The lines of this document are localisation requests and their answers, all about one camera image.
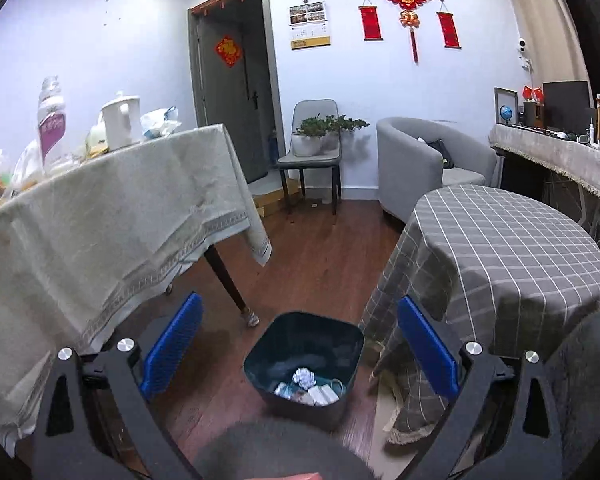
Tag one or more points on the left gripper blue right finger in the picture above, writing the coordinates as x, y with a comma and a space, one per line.
501, 421

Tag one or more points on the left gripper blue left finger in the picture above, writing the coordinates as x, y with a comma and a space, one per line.
72, 439

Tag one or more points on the clear plastic blister package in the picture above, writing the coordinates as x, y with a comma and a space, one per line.
322, 395

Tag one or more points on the white paper ball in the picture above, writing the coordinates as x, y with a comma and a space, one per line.
304, 378

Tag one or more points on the dark green trash bin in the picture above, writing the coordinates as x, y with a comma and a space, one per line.
330, 348

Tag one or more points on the grey checked round tablecloth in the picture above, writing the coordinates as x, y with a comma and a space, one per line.
499, 268

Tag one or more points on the dark wooden table leg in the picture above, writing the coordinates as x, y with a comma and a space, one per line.
219, 268

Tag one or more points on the beige sideboard cloth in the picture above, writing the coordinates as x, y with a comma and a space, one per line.
571, 159

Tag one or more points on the grey armchair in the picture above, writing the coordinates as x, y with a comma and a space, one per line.
408, 168

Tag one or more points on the cardboard box under chair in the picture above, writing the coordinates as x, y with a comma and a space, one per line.
275, 201

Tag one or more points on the small blue globe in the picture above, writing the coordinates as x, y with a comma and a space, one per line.
505, 115

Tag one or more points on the framed picture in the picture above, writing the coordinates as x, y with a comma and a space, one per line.
507, 97

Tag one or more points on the white electric kettle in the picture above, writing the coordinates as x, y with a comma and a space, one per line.
121, 117

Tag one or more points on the clear plastic bottle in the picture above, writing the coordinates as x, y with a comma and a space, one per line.
52, 122

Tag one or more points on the black monitor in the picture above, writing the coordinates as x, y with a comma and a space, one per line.
567, 106

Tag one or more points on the white plastic bag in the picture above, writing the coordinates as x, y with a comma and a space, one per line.
160, 122

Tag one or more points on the potted green plant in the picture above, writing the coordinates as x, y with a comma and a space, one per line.
318, 134

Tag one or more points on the grey dining chair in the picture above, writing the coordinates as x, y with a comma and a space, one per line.
329, 160

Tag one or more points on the right red hanging scroll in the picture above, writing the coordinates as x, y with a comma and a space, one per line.
448, 27

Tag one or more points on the red hanging scroll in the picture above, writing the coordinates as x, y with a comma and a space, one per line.
448, 27
370, 22

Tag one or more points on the red fu door decoration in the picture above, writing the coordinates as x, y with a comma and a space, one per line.
229, 51

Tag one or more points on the grey door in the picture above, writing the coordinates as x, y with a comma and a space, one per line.
244, 98

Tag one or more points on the left red hanging scroll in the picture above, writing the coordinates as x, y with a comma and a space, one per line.
370, 22

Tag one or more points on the white security camera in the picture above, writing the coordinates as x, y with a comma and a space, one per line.
523, 57

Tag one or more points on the wall calendar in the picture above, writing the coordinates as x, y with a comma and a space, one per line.
309, 26

